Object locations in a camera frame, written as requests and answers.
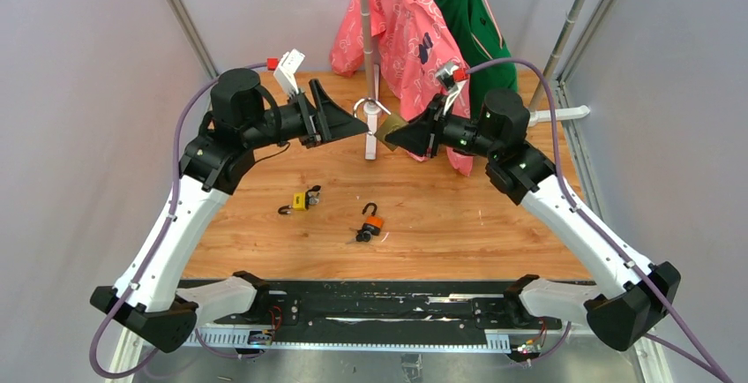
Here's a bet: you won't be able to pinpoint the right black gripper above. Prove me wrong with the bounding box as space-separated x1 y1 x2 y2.
385 94 500 161

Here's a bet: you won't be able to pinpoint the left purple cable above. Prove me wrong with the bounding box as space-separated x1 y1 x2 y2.
88 58 279 380

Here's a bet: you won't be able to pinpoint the yellow-lock keys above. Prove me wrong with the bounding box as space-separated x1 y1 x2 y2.
305 185 321 207

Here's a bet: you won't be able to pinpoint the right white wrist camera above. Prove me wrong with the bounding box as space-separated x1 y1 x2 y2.
436 61 468 116

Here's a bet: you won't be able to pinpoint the yellow padlock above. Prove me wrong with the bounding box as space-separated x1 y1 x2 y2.
277 192 309 215

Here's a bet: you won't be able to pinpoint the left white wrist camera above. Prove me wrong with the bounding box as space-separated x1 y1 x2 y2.
273 49 305 96

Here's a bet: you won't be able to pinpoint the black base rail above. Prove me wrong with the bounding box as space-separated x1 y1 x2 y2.
185 280 592 357

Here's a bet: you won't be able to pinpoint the orange padlock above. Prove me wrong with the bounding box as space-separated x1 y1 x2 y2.
360 202 384 237

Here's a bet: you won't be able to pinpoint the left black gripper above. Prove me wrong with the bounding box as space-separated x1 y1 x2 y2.
243 79 369 149

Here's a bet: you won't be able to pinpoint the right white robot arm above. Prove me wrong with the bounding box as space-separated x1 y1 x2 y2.
384 88 681 351

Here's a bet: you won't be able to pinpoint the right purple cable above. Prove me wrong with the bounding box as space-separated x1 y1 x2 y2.
455 57 735 383

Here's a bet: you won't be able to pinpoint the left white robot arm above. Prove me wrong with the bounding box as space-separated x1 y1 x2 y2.
91 68 368 353

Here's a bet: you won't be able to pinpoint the purple cable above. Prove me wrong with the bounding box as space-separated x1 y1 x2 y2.
455 57 735 383
88 58 279 380

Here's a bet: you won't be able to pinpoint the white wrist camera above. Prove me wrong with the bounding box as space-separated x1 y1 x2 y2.
273 49 305 96
436 61 468 116

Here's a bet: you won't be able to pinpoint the green shirt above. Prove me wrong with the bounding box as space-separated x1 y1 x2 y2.
435 0 518 118

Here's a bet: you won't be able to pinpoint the brass padlock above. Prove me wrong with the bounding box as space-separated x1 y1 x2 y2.
353 98 408 161

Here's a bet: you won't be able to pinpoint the black orange-lock keys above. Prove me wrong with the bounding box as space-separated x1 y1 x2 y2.
347 229 373 244

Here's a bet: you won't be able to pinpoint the white clothes rack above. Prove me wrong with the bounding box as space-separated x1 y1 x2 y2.
354 0 590 161

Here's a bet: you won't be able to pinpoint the pink patterned jacket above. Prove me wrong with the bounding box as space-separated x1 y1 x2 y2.
328 0 475 177

